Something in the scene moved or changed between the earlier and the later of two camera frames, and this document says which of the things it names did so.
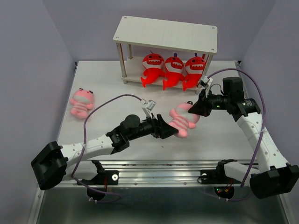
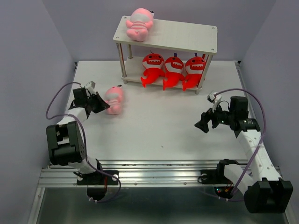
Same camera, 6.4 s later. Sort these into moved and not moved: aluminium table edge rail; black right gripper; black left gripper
Moved: black left gripper; black right gripper
Not moved: aluminium table edge rail
